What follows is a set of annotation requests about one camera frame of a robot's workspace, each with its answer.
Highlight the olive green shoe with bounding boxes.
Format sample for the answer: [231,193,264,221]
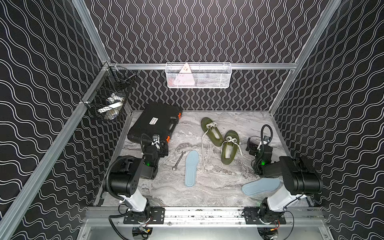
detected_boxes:
[201,117,224,147]
[221,130,243,165]

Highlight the light blue insole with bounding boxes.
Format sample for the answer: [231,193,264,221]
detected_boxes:
[185,150,199,188]
[241,178,280,197]

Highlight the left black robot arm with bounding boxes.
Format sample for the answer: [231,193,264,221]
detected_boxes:
[103,134,170,224]

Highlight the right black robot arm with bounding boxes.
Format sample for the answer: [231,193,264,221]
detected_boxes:
[242,137,324,224]

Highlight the silver wrench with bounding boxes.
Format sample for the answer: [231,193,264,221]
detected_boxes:
[172,151,186,171]

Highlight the black tool case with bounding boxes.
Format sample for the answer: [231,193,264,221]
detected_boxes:
[127,102,183,145]

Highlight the white items in black basket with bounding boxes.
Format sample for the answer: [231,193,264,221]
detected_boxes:
[98,93,126,120]

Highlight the pink triangle card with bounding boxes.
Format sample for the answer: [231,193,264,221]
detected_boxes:
[173,63,196,88]

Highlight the black wire basket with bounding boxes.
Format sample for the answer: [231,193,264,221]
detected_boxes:
[85,66,137,122]

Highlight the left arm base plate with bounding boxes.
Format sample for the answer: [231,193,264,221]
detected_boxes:
[123,207,166,225]

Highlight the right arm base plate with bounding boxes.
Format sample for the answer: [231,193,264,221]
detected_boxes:
[241,207,287,225]

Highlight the white wire basket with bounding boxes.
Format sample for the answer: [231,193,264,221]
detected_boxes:
[165,62,232,89]

